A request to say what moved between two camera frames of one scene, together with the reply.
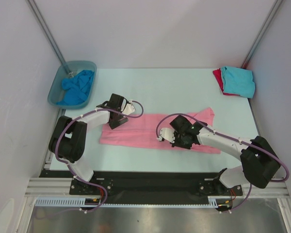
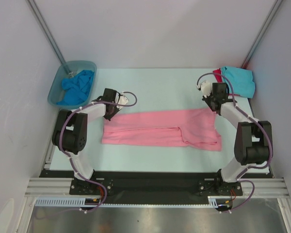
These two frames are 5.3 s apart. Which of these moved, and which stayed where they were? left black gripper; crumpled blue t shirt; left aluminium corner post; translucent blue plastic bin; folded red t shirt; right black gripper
Moved: right black gripper; left black gripper
Stayed: translucent blue plastic bin; folded red t shirt; left aluminium corner post; crumpled blue t shirt
